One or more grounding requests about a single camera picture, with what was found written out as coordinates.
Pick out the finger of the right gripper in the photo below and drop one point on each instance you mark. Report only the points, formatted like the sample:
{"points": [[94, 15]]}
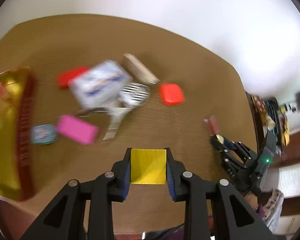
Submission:
{"points": [[217, 143], [241, 154]]}

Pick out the red gold tin box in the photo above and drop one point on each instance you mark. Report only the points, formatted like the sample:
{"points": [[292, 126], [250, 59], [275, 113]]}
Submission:
{"points": [[16, 100]]}

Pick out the small blue tin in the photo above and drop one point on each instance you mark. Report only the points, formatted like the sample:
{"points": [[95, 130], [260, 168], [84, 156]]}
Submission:
{"points": [[43, 134]]}

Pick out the cluttered shelf in background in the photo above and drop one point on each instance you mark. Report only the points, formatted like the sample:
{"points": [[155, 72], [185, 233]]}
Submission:
{"points": [[268, 115]]}

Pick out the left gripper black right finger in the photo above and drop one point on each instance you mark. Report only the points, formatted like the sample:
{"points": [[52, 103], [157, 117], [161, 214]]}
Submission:
{"points": [[212, 207]]}

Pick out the clear plastic floss box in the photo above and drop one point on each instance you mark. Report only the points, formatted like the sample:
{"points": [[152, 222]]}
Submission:
{"points": [[99, 84]]}

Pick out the pink rectangular eraser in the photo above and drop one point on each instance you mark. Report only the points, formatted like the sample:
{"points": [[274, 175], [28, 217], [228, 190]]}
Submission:
{"points": [[76, 129]]}

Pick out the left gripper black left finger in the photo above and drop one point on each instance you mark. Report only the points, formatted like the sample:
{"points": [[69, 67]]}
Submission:
{"points": [[84, 210]]}

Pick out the red rounded square tin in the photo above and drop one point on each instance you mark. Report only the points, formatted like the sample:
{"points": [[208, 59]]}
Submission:
{"points": [[171, 94]]}

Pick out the red flat block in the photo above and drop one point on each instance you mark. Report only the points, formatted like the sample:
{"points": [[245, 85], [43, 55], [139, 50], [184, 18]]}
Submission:
{"points": [[64, 78]]}

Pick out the small maroon tube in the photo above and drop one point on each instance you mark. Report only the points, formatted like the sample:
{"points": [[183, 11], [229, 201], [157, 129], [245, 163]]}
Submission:
{"points": [[212, 125]]}

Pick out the yellow cube box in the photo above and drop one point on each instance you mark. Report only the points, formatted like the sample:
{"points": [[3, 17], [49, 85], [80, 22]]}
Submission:
{"points": [[148, 166]]}

